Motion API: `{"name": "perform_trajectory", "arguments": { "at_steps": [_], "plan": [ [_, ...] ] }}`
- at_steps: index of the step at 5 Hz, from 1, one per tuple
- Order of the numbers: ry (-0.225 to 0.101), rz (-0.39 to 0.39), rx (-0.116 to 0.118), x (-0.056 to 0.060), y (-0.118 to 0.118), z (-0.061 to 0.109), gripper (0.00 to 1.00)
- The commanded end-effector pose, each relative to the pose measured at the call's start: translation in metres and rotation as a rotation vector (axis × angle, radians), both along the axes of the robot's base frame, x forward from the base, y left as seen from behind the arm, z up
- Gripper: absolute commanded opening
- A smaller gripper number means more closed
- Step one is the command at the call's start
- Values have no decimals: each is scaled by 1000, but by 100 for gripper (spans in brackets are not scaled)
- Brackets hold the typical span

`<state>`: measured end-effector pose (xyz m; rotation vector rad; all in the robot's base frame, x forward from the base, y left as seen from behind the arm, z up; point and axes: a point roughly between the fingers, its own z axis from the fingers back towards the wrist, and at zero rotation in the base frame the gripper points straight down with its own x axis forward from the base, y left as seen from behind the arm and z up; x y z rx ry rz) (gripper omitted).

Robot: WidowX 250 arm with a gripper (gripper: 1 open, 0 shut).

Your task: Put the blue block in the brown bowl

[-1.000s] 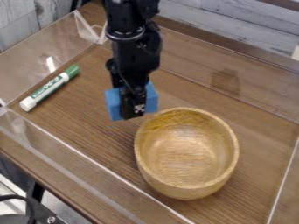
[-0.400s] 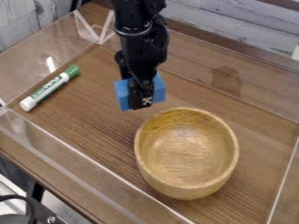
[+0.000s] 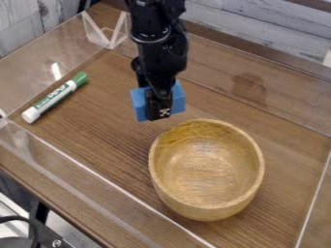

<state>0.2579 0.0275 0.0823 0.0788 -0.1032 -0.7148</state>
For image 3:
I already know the black table frame bracket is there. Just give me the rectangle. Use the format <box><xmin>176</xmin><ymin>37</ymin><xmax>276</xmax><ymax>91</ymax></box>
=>
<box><xmin>27</xmin><ymin>201</ymin><xmax>71</xmax><ymax>248</ymax></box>

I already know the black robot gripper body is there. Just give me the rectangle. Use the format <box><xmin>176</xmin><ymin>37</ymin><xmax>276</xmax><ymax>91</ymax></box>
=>
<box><xmin>130</xmin><ymin>25</ymin><xmax>188</xmax><ymax>94</ymax></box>

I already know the green and white marker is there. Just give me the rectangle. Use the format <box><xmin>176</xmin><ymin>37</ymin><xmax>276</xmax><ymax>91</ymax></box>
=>
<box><xmin>21</xmin><ymin>72</ymin><xmax>87</xmax><ymax>124</ymax></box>

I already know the blue rectangular block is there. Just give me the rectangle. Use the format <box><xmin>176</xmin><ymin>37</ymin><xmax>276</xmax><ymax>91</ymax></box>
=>
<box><xmin>130</xmin><ymin>81</ymin><xmax>186</xmax><ymax>122</ymax></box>

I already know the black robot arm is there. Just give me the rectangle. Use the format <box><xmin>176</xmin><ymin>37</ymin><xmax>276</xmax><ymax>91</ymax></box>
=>
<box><xmin>127</xmin><ymin>0</ymin><xmax>188</xmax><ymax>122</ymax></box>

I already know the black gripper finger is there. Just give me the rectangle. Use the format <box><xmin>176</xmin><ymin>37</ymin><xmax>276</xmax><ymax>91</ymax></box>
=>
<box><xmin>144</xmin><ymin>89</ymin><xmax>170</xmax><ymax>121</ymax></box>

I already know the black cable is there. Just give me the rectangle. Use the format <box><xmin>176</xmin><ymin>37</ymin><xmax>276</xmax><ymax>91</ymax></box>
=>
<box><xmin>0</xmin><ymin>215</ymin><xmax>46</xmax><ymax>248</ymax></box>

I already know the light brown wooden bowl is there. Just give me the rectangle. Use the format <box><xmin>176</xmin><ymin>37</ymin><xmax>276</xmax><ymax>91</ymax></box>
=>
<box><xmin>148</xmin><ymin>118</ymin><xmax>266</xmax><ymax>222</ymax></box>

